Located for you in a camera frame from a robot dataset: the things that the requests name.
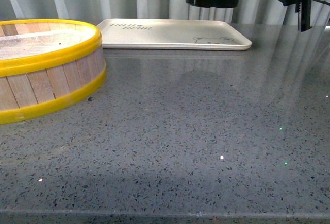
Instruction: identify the grey pleated curtain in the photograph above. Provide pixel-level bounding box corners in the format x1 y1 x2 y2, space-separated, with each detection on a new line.
1 0 298 25

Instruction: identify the white steamer liner cloth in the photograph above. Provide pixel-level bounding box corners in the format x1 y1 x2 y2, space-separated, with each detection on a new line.
1 29 94 60

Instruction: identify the yellow rimmed bamboo steamer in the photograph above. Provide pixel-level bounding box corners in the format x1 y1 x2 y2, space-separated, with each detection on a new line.
1 19 106 124

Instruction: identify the white rectangular serving tray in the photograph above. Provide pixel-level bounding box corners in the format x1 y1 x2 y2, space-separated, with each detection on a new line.
98 19 252 51

